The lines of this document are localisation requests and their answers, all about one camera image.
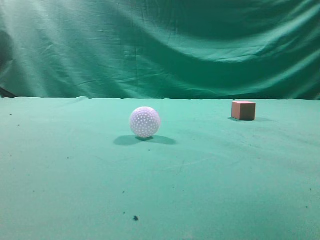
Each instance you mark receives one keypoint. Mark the pink cube block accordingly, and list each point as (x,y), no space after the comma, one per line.
(243,110)

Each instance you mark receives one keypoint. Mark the white dimpled golf ball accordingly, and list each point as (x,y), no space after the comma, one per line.
(144,122)

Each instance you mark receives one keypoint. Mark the green backdrop curtain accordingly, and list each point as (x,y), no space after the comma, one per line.
(160,49)

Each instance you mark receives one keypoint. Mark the green table cloth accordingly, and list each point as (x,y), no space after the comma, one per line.
(72,169)

